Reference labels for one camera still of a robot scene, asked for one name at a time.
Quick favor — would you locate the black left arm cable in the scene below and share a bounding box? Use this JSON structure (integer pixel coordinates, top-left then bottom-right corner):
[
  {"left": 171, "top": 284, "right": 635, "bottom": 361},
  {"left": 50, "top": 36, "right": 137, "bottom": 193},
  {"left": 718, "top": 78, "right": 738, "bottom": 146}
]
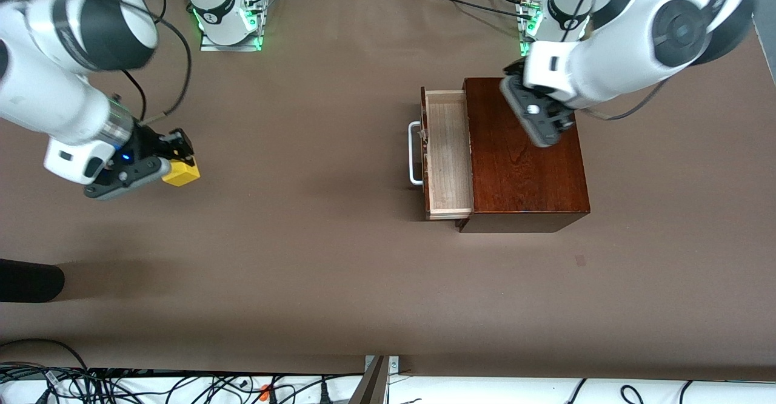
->
[{"left": 575, "top": 79, "right": 669, "bottom": 121}]

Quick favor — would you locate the white drawer handle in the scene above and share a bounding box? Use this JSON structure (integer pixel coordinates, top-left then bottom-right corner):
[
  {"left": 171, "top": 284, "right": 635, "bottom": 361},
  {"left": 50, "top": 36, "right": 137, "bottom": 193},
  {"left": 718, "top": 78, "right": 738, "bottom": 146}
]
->
[{"left": 408, "top": 121, "right": 426, "bottom": 186}]

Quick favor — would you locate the dark brown wooden cabinet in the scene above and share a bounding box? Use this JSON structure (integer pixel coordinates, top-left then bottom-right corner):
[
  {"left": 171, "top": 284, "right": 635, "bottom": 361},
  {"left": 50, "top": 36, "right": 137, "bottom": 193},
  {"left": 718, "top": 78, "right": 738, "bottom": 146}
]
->
[{"left": 456, "top": 77, "right": 591, "bottom": 234}]

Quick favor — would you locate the light wood drawer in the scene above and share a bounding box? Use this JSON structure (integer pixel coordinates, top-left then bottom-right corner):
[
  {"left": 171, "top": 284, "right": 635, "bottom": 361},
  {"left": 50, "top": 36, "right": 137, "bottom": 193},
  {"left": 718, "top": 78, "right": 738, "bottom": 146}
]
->
[{"left": 421, "top": 87, "right": 474, "bottom": 221}]

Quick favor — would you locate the black cable bundle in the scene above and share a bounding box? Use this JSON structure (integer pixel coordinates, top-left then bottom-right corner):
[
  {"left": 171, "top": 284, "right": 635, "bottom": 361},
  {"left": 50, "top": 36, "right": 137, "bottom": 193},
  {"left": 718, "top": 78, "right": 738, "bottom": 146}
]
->
[{"left": 0, "top": 360, "right": 143, "bottom": 392}]

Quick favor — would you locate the black looped cable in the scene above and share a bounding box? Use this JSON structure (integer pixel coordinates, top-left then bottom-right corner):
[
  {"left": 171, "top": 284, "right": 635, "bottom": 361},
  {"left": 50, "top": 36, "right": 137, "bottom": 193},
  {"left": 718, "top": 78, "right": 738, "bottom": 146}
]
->
[{"left": 0, "top": 338, "right": 92, "bottom": 371}]

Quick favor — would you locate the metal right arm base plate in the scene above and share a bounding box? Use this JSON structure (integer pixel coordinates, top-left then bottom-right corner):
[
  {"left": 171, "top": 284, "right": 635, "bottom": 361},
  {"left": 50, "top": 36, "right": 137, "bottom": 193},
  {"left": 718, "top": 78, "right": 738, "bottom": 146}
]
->
[{"left": 199, "top": 4, "right": 265, "bottom": 52}]

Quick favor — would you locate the yellow block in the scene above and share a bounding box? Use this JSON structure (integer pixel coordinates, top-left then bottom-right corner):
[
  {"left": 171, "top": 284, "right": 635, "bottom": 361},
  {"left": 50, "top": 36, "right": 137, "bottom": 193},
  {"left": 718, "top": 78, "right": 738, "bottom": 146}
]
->
[{"left": 161, "top": 158, "right": 201, "bottom": 188}]

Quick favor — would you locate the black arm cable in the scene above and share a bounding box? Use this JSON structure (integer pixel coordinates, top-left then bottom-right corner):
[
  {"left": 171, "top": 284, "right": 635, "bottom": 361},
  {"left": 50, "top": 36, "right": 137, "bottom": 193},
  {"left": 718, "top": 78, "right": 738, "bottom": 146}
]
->
[
  {"left": 575, "top": 79, "right": 669, "bottom": 121},
  {"left": 120, "top": 0, "right": 193, "bottom": 121}
]

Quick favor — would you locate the long black table cable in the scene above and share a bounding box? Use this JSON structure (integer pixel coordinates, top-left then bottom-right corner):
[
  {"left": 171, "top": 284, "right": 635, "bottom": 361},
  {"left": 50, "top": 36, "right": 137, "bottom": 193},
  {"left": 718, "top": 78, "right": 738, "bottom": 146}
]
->
[{"left": 421, "top": 0, "right": 535, "bottom": 21}]

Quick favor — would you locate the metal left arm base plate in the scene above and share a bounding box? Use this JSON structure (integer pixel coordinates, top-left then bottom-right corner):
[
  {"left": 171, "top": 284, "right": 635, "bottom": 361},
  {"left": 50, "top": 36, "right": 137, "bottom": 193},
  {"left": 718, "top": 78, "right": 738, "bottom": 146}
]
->
[{"left": 519, "top": 2, "right": 546, "bottom": 58}]

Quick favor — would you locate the black ribbed cylinder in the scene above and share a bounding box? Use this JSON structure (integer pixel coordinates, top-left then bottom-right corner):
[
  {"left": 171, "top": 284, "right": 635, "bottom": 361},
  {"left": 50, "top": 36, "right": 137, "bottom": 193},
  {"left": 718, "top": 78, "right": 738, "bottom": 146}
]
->
[{"left": 0, "top": 258, "right": 66, "bottom": 304}]

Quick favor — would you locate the silver metal bracket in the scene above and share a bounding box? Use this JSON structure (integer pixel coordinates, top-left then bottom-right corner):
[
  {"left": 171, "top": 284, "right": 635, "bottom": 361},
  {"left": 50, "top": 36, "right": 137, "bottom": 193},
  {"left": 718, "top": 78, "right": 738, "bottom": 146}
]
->
[{"left": 364, "top": 355, "right": 401, "bottom": 386}]

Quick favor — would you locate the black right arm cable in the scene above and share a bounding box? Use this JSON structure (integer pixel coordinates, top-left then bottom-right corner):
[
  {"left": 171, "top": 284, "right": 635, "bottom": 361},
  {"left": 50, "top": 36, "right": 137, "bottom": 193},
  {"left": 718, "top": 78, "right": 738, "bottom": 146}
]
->
[{"left": 120, "top": 0, "right": 193, "bottom": 121}]

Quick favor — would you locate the dark grey post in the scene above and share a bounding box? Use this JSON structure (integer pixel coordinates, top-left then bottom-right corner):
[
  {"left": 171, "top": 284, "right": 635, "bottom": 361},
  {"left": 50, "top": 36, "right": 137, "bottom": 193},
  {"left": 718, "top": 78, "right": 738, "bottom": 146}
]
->
[{"left": 348, "top": 355, "right": 390, "bottom": 404}]

